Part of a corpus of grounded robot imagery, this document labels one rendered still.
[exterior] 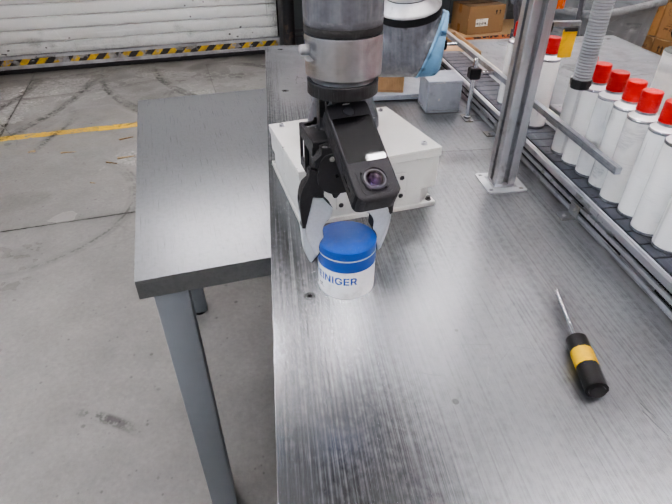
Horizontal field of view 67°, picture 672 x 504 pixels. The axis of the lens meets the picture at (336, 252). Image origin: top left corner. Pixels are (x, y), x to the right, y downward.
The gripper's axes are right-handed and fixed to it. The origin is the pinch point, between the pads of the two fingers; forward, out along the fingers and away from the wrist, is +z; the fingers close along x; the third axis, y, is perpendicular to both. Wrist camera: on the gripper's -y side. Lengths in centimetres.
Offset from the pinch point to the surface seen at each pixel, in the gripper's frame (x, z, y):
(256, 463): 14, 101, 38
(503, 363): -20.0, 17.5, -8.5
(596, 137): -59, 4, 26
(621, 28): -240, 35, 207
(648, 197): -54, 6, 7
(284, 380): 9.2, 17.5, -2.5
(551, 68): -65, -2, 50
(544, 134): -65, 13, 47
